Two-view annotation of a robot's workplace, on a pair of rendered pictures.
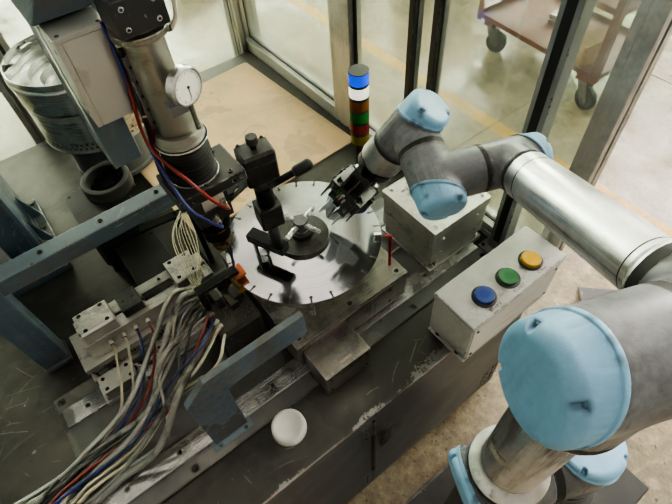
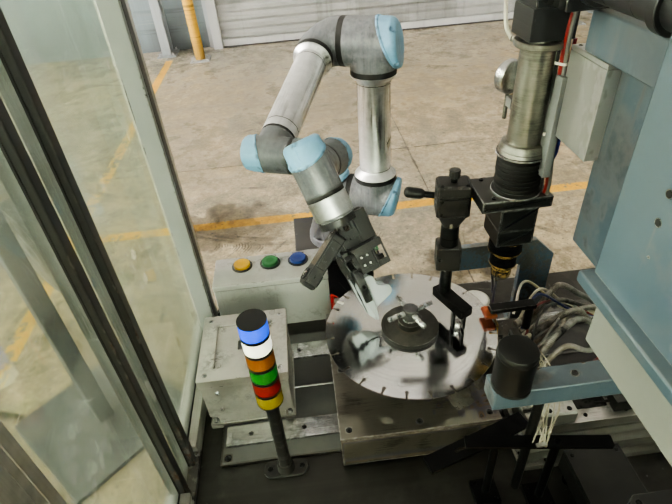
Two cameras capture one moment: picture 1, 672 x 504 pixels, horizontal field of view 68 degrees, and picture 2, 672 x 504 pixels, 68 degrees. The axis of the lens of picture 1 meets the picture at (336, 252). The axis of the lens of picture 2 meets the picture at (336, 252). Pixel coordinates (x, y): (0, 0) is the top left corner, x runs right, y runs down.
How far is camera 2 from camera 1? 1.35 m
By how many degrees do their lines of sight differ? 86
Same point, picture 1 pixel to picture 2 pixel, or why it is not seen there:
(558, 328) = (388, 20)
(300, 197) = (387, 370)
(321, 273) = (411, 292)
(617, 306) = (363, 21)
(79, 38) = not seen: hidden behind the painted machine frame
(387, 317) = not seen: hidden behind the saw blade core
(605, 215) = (305, 68)
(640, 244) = (313, 53)
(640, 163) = not seen: outside the picture
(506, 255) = (252, 275)
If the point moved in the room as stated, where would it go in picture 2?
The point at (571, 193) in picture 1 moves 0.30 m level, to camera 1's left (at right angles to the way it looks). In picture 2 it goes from (298, 86) to (431, 102)
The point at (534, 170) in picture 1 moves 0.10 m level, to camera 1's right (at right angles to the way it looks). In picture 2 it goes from (289, 110) to (250, 105)
